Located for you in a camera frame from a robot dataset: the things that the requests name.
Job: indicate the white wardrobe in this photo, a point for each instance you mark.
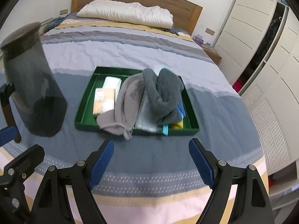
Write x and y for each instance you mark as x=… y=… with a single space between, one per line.
x=258 y=46

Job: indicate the green tray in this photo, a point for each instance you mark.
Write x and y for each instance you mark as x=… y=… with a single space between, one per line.
x=85 y=121

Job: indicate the clear blue plastic roll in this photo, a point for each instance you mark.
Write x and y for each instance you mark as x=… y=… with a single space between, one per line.
x=148 y=113

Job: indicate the dark teal fluffy towel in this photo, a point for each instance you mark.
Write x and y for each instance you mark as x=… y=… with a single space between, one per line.
x=164 y=95

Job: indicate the purple tissue box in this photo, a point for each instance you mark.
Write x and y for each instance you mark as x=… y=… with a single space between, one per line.
x=198 y=39

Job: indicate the white pillow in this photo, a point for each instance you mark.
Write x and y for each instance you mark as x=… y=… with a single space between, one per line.
x=134 y=13

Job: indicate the grey fleece cloth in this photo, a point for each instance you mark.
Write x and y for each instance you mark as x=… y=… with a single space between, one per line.
x=122 y=118

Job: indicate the tissue pack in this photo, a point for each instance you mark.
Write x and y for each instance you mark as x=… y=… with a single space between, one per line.
x=104 y=100

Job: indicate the teal blanket on nightstand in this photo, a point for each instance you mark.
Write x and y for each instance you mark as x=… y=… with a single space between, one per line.
x=53 y=23

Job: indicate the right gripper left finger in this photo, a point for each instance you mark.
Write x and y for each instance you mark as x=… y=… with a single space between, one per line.
x=51 y=204

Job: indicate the white cloth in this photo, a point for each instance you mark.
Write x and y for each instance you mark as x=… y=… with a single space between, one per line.
x=112 y=82

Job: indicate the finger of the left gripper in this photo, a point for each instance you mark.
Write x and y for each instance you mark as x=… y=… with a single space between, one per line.
x=19 y=169
x=7 y=134

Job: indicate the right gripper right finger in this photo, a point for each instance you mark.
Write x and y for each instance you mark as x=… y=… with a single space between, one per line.
x=252 y=204

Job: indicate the yellow towel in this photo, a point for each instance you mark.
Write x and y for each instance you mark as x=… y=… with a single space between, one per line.
x=177 y=126

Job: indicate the right wooden nightstand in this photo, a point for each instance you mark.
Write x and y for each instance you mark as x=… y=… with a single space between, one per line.
x=212 y=53

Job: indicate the wooden headboard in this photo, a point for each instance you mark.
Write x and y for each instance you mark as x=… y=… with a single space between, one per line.
x=185 y=13

